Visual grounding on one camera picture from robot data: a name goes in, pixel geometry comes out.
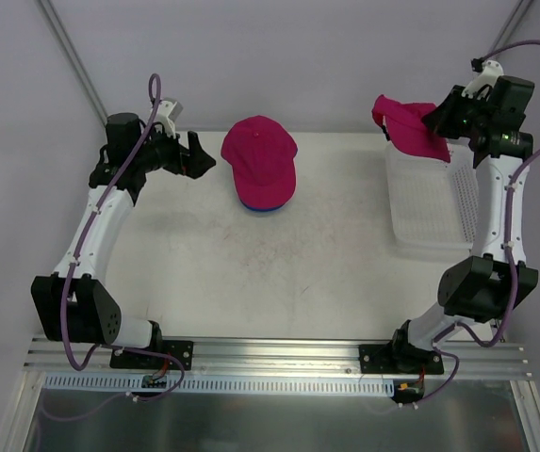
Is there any pink cap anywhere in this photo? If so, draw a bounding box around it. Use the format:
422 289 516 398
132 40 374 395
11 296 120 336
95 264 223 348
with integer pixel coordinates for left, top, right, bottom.
221 115 298 208
371 95 450 163

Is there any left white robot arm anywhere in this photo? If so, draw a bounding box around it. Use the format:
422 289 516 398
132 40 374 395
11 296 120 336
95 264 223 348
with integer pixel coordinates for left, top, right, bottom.
30 113 216 368

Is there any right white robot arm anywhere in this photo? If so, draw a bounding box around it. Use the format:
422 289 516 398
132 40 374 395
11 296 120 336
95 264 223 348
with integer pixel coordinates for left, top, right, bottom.
387 75 538 373

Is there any white plastic basket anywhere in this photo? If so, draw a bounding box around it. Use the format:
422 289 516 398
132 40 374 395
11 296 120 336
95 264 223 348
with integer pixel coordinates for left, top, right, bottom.
385 144 478 251

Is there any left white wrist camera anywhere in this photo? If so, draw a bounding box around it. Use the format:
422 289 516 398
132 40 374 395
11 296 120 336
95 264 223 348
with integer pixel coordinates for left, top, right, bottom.
154 98 183 137

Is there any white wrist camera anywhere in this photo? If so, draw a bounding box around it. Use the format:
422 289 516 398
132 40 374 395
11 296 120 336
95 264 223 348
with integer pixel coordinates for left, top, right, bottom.
154 98 183 137
462 58 504 99

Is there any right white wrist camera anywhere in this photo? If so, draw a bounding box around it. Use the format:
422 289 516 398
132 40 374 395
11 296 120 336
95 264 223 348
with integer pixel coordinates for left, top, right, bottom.
462 58 504 99

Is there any right aluminium frame post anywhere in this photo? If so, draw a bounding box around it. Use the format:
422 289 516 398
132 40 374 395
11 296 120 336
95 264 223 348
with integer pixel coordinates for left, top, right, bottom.
488 0 534 53

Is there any aluminium frame post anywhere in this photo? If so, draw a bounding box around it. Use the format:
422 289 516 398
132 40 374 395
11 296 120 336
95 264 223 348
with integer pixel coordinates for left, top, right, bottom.
488 0 534 53
35 0 107 126

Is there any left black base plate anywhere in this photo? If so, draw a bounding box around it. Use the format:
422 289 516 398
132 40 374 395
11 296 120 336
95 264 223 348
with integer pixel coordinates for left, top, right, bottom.
109 339 194 371

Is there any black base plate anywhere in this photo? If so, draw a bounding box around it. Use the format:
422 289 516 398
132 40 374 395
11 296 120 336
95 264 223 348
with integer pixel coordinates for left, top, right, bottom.
358 341 444 376
109 339 194 371

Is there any left aluminium frame post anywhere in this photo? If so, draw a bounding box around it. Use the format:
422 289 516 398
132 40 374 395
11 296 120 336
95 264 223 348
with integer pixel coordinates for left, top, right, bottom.
35 0 107 126

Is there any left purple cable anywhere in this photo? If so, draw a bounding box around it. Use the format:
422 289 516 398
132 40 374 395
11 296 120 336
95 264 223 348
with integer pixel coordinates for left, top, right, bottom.
38 73 186 421

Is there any white slotted cable duct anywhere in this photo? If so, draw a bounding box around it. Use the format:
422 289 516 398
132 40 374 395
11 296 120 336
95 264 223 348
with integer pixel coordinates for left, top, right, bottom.
42 372 396 397

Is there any aluminium mounting rail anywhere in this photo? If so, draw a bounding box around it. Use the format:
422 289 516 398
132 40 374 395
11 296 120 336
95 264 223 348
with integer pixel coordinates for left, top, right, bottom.
23 334 534 381

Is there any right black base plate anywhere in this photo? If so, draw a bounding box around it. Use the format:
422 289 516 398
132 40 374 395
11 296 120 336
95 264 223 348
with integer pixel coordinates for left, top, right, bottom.
358 341 444 376

